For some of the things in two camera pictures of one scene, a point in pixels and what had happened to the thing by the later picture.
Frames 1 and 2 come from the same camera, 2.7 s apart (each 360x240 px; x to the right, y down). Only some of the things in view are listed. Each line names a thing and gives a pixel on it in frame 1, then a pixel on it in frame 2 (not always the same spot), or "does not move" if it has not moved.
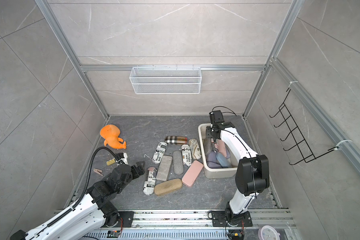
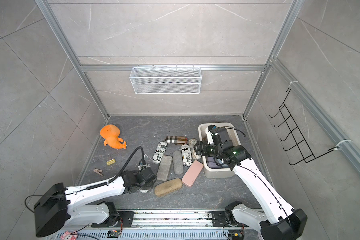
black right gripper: x=209 y=134 to x=202 y=146
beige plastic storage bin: x=215 y=172 does not move
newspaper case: x=160 y=152 does not move
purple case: x=212 y=165 does not move
